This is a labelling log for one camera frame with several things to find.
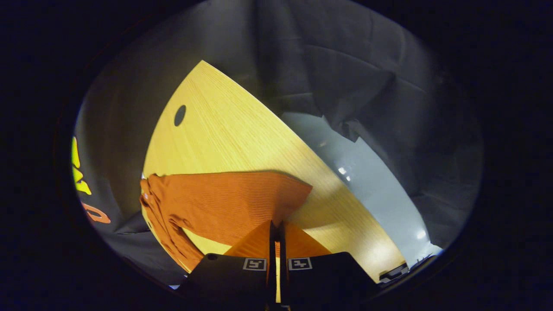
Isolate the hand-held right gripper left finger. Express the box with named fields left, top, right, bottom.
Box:
left=177, top=220, right=277, bottom=305

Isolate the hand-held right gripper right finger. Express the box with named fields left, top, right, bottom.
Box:
left=279, top=220, right=381, bottom=305

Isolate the orange knit shirt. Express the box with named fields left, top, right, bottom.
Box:
left=139, top=171, right=313, bottom=273

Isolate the dark flat object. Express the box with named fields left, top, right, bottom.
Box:
left=378, top=255, right=435, bottom=282

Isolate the black backdrop cloth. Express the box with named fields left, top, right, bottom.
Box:
left=71, top=0, right=484, bottom=286

